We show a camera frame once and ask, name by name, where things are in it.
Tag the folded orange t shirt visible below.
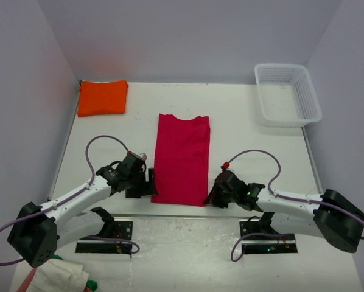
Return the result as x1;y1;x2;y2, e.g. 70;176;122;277
77;80;128;117

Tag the white plastic basket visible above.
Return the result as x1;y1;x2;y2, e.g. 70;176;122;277
254;63;323;127

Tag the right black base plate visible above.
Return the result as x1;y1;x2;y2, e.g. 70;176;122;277
239;219;298;254

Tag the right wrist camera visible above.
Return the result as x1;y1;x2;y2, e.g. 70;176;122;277
220;161;230;172

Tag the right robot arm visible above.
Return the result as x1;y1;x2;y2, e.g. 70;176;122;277
203;170;364;253

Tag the pink cloth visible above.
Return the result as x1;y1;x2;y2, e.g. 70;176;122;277
17;268;37;292

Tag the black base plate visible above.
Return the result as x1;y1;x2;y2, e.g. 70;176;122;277
239;219;298;254
75;220;133;255

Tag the cream white cloth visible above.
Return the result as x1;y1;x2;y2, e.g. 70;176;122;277
26;259;89;292

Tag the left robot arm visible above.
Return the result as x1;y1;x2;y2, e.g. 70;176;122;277
7;152;156;268

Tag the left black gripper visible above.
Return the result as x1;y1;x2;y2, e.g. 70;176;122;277
125;167;157;198

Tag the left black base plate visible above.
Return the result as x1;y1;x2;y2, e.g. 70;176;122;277
75;220;133;255

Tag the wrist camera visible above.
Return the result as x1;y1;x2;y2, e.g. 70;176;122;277
130;151;147;162
220;161;230;172

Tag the magenta t shirt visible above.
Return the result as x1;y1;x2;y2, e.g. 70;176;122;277
151;114;211;207

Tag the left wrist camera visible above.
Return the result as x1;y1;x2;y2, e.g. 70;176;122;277
130;151;147;162

